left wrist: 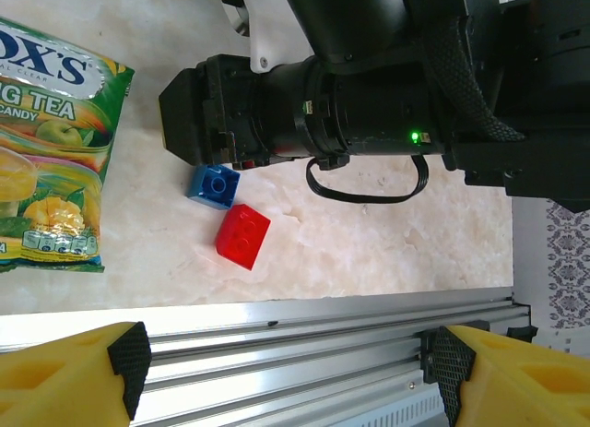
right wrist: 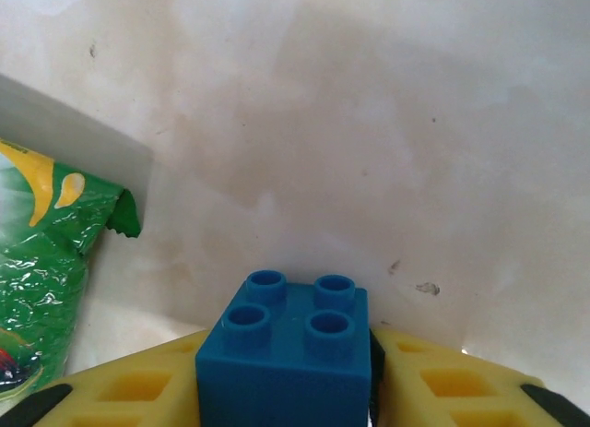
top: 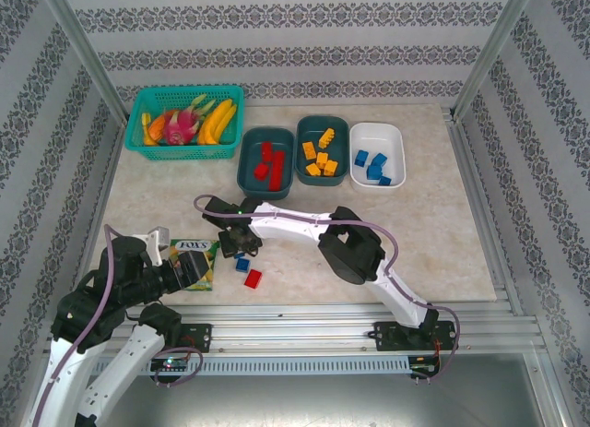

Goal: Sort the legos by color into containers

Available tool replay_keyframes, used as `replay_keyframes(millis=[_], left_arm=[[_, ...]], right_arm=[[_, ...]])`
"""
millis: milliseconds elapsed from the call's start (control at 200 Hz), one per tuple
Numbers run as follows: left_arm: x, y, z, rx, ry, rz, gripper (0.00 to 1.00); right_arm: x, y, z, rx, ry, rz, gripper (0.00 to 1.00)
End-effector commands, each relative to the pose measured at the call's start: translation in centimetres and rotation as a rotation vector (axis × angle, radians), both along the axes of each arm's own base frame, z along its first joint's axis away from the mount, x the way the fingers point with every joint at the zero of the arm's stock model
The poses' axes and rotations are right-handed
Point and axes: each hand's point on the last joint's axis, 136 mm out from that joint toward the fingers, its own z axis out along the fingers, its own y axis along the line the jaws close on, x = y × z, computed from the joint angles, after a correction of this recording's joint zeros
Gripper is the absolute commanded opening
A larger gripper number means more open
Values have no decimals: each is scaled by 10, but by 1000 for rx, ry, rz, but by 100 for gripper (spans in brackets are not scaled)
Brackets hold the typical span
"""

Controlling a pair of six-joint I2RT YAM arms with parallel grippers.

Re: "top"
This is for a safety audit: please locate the green candy bag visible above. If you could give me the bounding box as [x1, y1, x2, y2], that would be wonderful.
[168, 239, 221, 293]

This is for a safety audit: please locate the dark teal container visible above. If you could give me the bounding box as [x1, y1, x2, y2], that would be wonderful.
[236, 125, 296, 201]
[294, 114, 350, 187]

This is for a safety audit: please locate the teal plastic basket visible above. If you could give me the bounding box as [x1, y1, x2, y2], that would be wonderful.
[124, 84, 245, 161]

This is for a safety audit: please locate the yellow banana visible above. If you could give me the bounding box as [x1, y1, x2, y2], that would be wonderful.
[196, 98, 234, 146]
[209, 103, 239, 145]

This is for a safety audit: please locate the pink dragon fruit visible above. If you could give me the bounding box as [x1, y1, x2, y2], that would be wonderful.
[160, 94, 216, 147]

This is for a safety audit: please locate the orange mango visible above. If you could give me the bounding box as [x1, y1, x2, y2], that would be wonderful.
[146, 113, 170, 142]

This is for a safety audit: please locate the white container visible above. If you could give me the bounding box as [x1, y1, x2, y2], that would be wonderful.
[348, 122, 407, 189]

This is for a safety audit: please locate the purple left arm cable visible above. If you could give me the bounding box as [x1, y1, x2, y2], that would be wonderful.
[29, 223, 204, 427]

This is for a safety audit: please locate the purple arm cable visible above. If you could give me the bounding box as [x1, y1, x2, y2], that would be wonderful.
[193, 194, 462, 386]
[29, 223, 204, 427]

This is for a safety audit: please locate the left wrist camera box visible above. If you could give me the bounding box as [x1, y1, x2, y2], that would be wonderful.
[133, 228, 172, 265]

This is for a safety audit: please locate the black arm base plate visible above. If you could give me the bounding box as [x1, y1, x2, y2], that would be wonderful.
[372, 320, 460, 353]
[128, 323, 213, 354]

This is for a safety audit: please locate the aluminium mounting rail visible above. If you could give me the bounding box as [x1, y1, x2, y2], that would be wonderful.
[43, 304, 545, 354]

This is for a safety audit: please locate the slotted grey cable duct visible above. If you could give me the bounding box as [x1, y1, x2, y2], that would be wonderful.
[87, 357, 411, 376]

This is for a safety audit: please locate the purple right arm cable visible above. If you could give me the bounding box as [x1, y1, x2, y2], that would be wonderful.
[193, 194, 462, 386]

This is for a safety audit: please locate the aluminium frame post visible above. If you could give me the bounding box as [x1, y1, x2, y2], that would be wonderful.
[39, 0, 129, 122]
[450, 0, 539, 122]

